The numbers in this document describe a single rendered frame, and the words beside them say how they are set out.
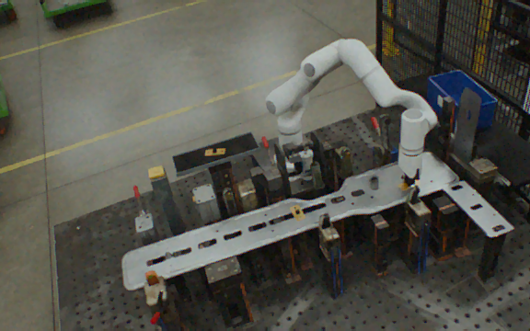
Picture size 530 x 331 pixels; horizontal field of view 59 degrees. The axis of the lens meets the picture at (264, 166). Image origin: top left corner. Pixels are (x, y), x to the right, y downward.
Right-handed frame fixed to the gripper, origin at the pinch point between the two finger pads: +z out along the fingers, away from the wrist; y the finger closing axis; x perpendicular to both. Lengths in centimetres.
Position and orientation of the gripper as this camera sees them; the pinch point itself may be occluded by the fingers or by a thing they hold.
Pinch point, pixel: (409, 179)
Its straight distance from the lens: 197.9
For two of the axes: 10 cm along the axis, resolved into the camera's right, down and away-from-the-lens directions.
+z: 1.5, 7.7, 6.3
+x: 9.4, -3.0, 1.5
